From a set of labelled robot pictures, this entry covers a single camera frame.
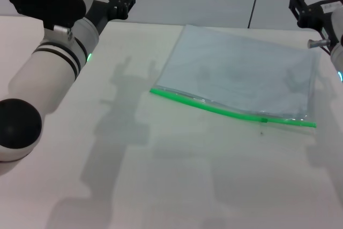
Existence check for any clear document bag green zipper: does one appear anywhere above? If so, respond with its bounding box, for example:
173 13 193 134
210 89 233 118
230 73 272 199
149 24 322 129

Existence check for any right wrist metal connector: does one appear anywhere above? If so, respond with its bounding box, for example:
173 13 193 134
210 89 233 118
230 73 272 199
308 39 332 49

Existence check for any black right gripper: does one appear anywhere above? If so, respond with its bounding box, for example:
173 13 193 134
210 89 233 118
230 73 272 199
288 0 343 42

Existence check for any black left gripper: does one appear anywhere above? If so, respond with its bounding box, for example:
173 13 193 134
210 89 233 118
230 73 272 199
85 0 138 36

